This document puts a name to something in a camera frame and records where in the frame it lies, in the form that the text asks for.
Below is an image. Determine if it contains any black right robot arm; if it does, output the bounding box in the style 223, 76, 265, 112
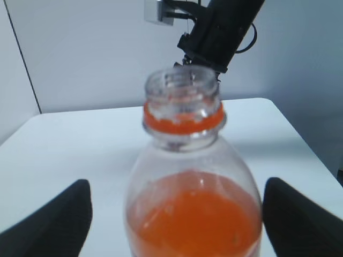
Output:
169, 0, 264, 74

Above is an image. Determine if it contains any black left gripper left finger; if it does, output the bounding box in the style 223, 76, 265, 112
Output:
1, 179, 92, 256

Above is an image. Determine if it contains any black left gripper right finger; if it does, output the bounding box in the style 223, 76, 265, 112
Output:
262, 177, 342, 256

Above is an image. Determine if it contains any orange Mirinda soda bottle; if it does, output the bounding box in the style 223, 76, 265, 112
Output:
124, 65, 263, 256

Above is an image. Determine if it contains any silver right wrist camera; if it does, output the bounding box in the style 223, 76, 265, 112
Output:
144, 0, 175, 26

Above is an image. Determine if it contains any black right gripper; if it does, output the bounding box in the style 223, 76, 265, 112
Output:
177, 16, 243, 74

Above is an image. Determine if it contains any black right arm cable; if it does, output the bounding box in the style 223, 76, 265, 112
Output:
237, 23, 258, 54

